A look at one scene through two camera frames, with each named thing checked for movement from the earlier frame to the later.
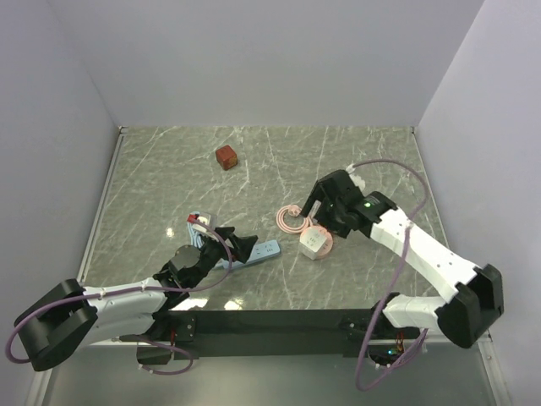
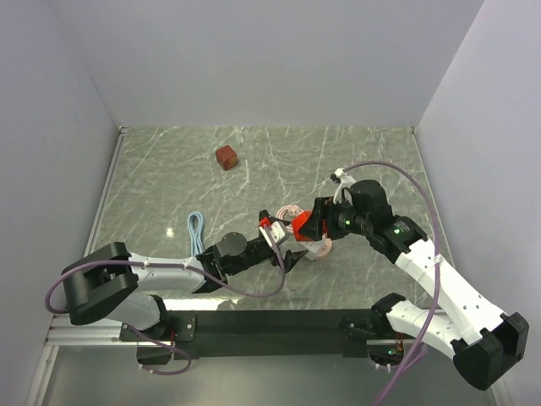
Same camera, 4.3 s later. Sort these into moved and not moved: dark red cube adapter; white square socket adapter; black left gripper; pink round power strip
Moved: black left gripper
Not moved: dark red cube adapter; white square socket adapter; pink round power strip
